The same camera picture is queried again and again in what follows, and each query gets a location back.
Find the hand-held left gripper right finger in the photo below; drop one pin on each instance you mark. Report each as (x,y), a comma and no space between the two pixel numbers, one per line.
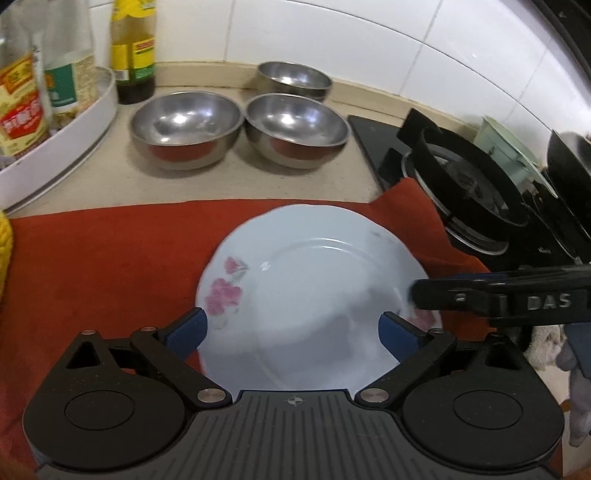
(399,336)

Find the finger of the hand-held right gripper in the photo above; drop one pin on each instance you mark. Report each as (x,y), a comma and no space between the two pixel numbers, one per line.
(480,300)
(549,271)

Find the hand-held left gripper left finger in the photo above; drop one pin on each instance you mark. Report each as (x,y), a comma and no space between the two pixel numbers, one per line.
(187,333)

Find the white floral plate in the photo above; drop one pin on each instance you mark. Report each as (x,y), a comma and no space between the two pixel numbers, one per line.
(314,295)

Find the stainless steel bowl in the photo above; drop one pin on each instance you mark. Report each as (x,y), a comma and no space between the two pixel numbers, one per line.
(293,78)
(184,124)
(295,124)

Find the red cloth mat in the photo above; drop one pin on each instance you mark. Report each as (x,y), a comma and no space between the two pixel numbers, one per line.
(101,267)

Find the black wok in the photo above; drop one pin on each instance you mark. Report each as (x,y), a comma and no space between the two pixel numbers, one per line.
(570,161)

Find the grey fuzzy cloth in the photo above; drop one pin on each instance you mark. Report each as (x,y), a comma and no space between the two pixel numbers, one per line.
(577,397)

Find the pale green plastic cup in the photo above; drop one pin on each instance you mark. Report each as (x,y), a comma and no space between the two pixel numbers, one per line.
(503,147)

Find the black burner pan support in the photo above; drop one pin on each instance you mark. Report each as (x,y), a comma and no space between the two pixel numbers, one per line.
(429,138)

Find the black glass gas stove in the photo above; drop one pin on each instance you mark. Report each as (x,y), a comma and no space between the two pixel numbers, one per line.
(374,143)

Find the yellow cloth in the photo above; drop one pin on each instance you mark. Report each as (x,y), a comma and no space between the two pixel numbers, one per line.
(3,254)

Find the white round tray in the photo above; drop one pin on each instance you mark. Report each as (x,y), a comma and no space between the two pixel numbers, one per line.
(87,120)

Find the bottle with red yellow label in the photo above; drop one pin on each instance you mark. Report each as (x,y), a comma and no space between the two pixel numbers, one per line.
(21,110)

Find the dark sauce bottle yellow label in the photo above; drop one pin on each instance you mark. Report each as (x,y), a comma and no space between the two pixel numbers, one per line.
(134,50)

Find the clear bottle with green label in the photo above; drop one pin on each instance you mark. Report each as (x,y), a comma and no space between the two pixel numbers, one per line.
(69,69)

